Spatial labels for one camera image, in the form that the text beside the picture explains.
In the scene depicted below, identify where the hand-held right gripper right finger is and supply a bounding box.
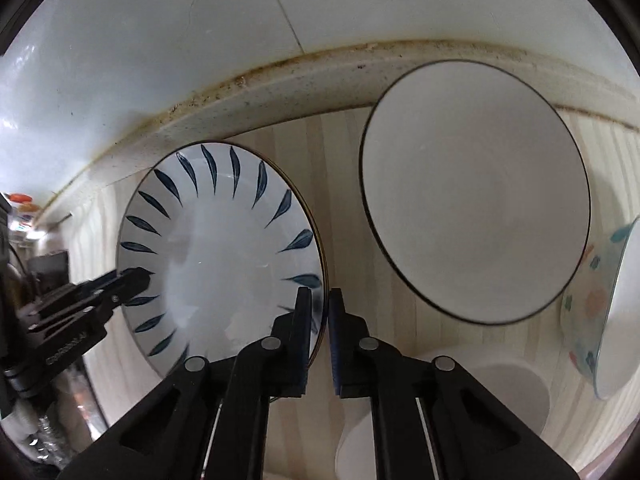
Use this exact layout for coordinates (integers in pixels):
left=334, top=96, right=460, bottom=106
left=327, top=287, right=583, bottom=480

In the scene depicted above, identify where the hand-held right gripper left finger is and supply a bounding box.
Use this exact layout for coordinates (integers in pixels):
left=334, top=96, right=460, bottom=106
left=57, top=286, right=313, bottom=480

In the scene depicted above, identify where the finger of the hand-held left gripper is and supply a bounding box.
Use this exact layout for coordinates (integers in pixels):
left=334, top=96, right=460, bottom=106
left=22, top=294, right=123, bottom=347
left=65, top=267, right=155, bottom=307

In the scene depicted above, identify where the blue leaf pattern plate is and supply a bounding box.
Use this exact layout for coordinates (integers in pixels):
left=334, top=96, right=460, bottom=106
left=116, top=140, right=328, bottom=378

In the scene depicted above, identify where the white bowl with dark rim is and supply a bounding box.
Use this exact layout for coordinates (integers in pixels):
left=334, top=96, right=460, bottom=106
left=359, top=60, right=592, bottom=325

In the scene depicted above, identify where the floral print bowl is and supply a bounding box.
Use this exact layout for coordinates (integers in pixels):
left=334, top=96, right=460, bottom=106
left=559, top=215, right=640, bottom=401

